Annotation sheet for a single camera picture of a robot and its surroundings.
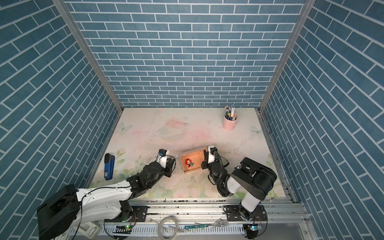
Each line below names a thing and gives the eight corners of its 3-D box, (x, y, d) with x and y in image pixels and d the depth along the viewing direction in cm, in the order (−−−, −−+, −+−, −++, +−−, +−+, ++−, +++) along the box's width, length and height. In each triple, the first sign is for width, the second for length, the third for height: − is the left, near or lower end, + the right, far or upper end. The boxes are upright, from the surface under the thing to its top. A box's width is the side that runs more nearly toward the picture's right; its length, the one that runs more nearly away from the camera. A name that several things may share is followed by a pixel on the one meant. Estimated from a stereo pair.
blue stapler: (106, 180, 87) (101, 177, 82) (109, 158, 96) (105, 154, 91) (112, 178, 87) (108, 175, 83) (115, 156, 96) (111, 152, 92)
